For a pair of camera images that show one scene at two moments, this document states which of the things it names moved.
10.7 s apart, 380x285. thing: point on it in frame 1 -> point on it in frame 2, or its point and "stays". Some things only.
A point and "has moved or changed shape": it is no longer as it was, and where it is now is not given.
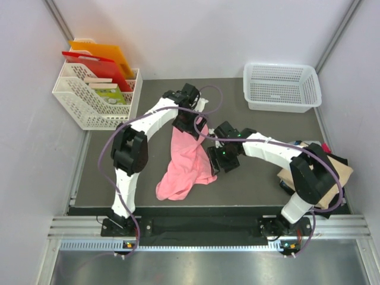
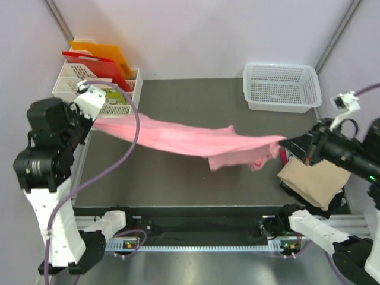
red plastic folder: x=103 y=67 stays
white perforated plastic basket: x=283 y=88 stays
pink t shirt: x=189 y=165 has moved or changed shape
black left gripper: x=189 y=129 -> x=88 y=120
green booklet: x=112 y=95 stays
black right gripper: x=214 y=153 -> x=306 y=147
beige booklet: x=101 y=85 stays
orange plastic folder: x=108 y=51 stays
